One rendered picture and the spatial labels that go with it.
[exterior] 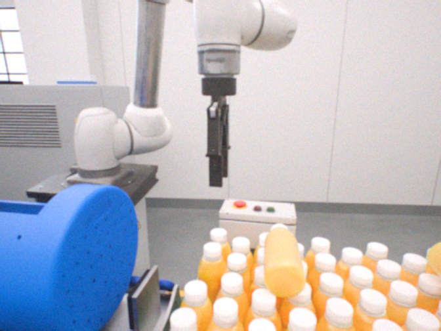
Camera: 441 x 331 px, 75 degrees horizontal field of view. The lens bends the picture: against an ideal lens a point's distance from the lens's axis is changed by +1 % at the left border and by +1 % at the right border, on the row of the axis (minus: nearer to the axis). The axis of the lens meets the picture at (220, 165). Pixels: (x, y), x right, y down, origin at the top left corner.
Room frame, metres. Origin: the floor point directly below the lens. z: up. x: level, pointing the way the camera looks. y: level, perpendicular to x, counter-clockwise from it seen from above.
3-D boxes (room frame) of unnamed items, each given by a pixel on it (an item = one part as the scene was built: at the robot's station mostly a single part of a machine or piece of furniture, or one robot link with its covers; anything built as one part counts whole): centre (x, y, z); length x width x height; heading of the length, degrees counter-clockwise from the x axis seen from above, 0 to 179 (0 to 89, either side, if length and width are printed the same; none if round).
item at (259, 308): (0.41, -0.07, 1.07); 0.04 x 0.04 x 0.02
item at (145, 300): (0.49, 0.15, 0.99); 0.10 x 0.02 x 0.12; 169
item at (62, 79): (2.26, 1.08, 1.48); 0.24 x 0.12 x 0.08; 94
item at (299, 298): (0.43, -0.14, 1.07); 0.04 x 0.04 x 0.02
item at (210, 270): (0.57, 0.02, 0.98); 0.07 x 0.07 x 0.17
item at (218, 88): (0.63, 0.00, 1.39); 0.08 x 0.07 x 0.09; 169
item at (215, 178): (0.60, 0.01, 1.24); 0.03 x 0.01 x 0.07; 79
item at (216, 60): (0.63, 0.00, 1.47); 0.09 x 0.09 x 0.06
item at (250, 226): (0.74, -0.10, 1.05); 0.20 x 0.10 x 0.10; 79
